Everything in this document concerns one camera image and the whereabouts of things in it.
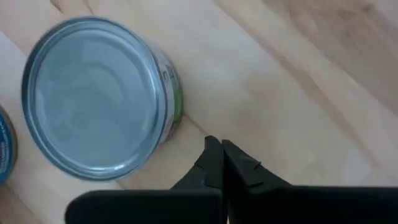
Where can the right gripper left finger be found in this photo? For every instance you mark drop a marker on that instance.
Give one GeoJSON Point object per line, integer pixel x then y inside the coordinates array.
{"type": "Point", "coordinates": [186, 205]}

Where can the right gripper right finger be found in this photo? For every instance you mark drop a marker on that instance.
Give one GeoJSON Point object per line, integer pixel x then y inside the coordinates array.
{"type": "Point", "coordinates": [280, 205]}

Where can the gold-top blue salmon can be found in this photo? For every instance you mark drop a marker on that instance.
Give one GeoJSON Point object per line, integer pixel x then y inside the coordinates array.
{"type": "Point", "coordinates": [6, 146]}

